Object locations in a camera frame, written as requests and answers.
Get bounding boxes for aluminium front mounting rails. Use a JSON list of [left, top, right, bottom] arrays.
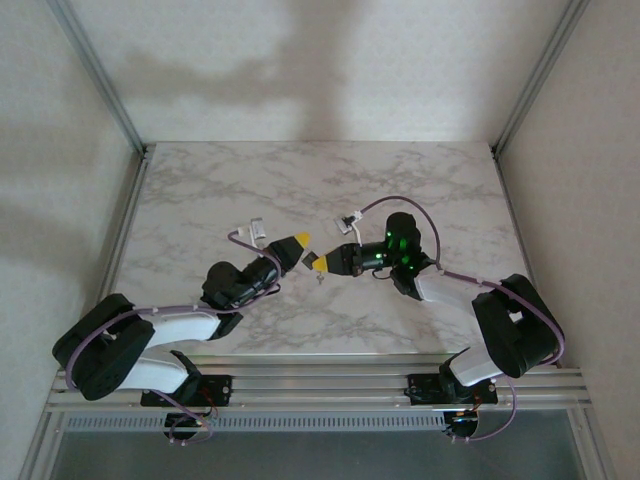
[[44, 352, 591, 414]]

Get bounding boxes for small controller board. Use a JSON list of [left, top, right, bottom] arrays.
[[164, 410, 217, 437], [447, 410, 481, 436]]

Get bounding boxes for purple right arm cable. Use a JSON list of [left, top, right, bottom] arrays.
[[355, 195, 568, 444]]

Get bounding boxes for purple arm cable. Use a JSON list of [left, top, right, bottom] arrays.
[[355, 195, 568, 444], [64, 229, 284, 448]]

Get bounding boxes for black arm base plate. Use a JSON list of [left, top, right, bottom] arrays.
[[407, 372, 499, 406], [141, 374, 235, 407]]

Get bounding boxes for aluminium side rail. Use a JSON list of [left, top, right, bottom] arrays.
[[82, 147, 151, 356]]

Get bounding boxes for grey slotted cable duct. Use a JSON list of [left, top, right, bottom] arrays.
[[64, 412, 446, 432]]

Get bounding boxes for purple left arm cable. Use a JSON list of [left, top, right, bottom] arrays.
[[64, 229, 284, 448]]

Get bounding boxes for aluminium frame post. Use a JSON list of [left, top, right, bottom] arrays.
[[492, 0, 591, 154], [49, 0, 149, 156]]

